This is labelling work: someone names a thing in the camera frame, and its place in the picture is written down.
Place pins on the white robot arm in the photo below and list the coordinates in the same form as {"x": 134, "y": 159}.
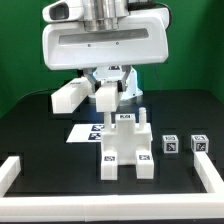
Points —
{"x": 103, "y": 15}

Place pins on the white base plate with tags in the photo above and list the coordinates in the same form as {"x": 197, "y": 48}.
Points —
{"x": 81, "y": 133}

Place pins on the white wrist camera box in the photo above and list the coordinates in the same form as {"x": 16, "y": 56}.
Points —
{"x": 63, "y": 10}

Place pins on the white tagged cube left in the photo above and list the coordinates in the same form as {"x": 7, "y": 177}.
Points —
{"x": 170, "y": 144}

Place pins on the white chair seat part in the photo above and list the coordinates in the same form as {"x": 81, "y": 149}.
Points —
{"x": 126, "y": 140}

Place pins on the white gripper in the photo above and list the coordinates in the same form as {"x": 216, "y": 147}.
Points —
{"x": 139, "y": 39}

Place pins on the white U-shaped fence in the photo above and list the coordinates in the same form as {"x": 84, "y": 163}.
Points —
{"x": 209, "y": 204}

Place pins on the white tagged cube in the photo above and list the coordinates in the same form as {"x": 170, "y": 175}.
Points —
{"x": 170, "y": 144}
{"x": 199, "y": 143}

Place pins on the white tagged cube right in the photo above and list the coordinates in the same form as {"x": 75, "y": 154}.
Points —
{"x": 199, "y": 143}

